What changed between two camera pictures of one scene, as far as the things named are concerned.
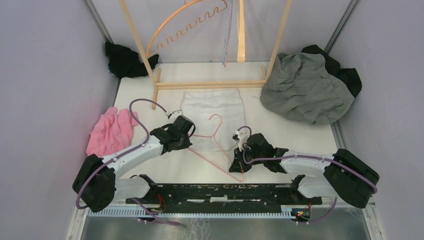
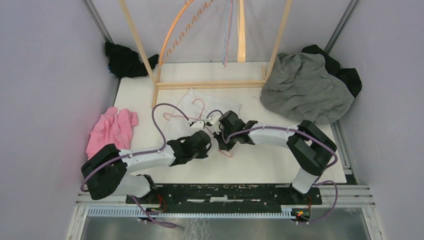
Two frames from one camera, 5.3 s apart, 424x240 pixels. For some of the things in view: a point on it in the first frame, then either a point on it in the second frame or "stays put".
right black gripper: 239,165 → 222,145
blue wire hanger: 226,31 stays put
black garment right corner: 349,76 stays put
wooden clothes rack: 207,84 stays put
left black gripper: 185,144 → 203,154
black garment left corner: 124,62 stays put
